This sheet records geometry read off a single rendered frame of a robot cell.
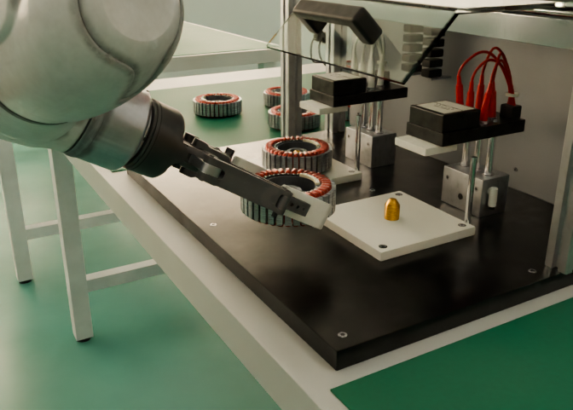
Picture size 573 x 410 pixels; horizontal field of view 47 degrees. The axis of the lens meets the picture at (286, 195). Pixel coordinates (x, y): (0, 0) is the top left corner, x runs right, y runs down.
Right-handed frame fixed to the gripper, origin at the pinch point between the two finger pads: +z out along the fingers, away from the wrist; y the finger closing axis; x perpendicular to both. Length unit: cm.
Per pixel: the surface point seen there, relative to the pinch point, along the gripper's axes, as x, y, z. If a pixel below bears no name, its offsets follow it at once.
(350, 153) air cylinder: -8.6, 25.4, 26.8
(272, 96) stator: -14, 71, 35
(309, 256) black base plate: 5.5, -3.0, 4.7
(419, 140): -13.2, -0.5, 14.9
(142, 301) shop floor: 64, 128, 58
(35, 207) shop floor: 71, 233, 45
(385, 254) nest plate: 1.1, -8.3, 10.6
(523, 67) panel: -29.8, 2.3, 29.4
